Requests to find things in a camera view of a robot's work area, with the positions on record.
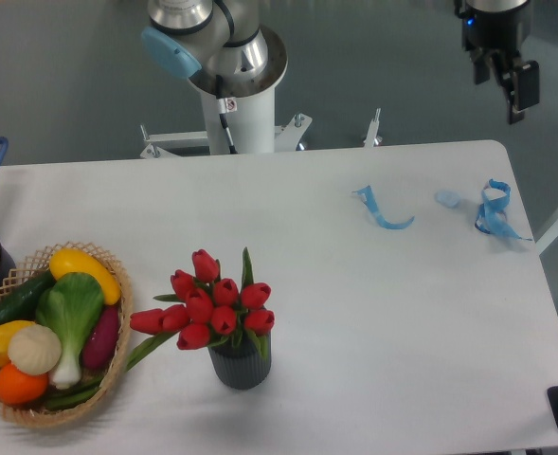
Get yellow squash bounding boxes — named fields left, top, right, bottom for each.
left=48, top=247, right=122, bottom=306

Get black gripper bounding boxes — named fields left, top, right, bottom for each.
left=453, top=0, right=540, bottom=124

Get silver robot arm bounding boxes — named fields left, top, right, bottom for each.
left=141, top=1, right=540, bottom=123

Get orange fruit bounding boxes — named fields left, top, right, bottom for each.
left=0, top=363, right=48, bottom=406

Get green bean pods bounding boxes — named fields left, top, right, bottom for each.
left=43, top=375, right=103, bottom=411

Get woven wicker basket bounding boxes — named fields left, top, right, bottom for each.
left=0, top=242, right=133, bottom=428

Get green bok choy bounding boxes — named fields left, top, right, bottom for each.
left=36, top=272, right=104, bottom=390

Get dark green cucumber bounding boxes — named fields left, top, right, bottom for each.
left=0, top=270, right=55, bottom=325

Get tangled blue tape ribbon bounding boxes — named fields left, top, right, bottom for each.
left=475, top=179, right=532, bottom=241

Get small blue tape scrap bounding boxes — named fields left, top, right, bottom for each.
left=435, top=190, right=461, bottom=209

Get red tulip bouquet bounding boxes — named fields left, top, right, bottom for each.
left=127, top=248, right=275, bottom=369

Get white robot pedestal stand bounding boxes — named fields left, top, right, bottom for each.
left=138, top=84, right=384, bottom=160

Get white steamed bun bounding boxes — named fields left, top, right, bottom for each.
left=8, top=324, right=62, bottom=375

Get dark grey ribbed vase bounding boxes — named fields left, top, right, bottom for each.
left=207, top=335, right=272, bottom=391

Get curled blue tape strip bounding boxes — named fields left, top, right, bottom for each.
left=353, top=185, right=415, bottom=230

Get purple sweet potato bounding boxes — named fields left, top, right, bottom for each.
left=81, top=306, right=120, bottom=370

